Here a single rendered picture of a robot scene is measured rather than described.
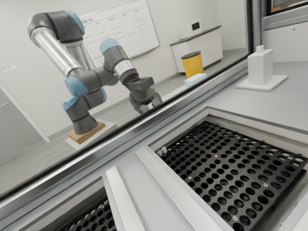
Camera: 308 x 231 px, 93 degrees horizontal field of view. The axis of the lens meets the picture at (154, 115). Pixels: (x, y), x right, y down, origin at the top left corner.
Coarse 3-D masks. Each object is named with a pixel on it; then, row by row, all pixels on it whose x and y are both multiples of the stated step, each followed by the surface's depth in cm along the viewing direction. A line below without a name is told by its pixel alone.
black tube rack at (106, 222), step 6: (108, 204) 29; (102, 210) 29; (108, 210) 28; (90, 216) 28; (96, 216) 28; (102, 216) 27; (108, 216) 30; (84, 222) 28; (90, 222) 27; (96, 222) 27; (102, 222) 30; (108, 222) 26; (114, 222) 26; (78, 228) 27; (84, 228) 27; (90, 228) 26; (96, 228) 26; (102, 228) 26; (108, 228) 25; (114, 228) 25
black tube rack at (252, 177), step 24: (192, 144) 36; (216, 144) 33; (240, 144) 31; (264, 144) 29; (192, 168) 33; (216, 168) 28; (240, 168) 30; (264, 168) 25; (288, 168) 26; (216, 192) 24; (240, 192) 23; (264, 192) 22; (288, 192) 23; (240, 216) 20; (264, 216) 22
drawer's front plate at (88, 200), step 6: (96, 192) 39; (102, 192) 40; (90, 198) 38; (96, 198) 39; (78, 204) 37; (84, 204) 38; (72, 210) 37; (78, 210) 38; (60, 216) 36; (66, 216) 36; (72, 216) 37; (54, 222) 35; (60, 222) 36; (42, 228) 34; (48, 228) 35; (54, 228) 36
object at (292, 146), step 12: (204, 120) 47; (216, 120) 42; (228, 132) 41; (240, 132) 37; (252, 132) 34; (264, 132) 32; (276, 144) 30; (288, 144) 28; (300, 144) 27; (300, 192) 26; (288, 204) 25; (276, 216) 24; (264, 228) 23; (276, 228) 23
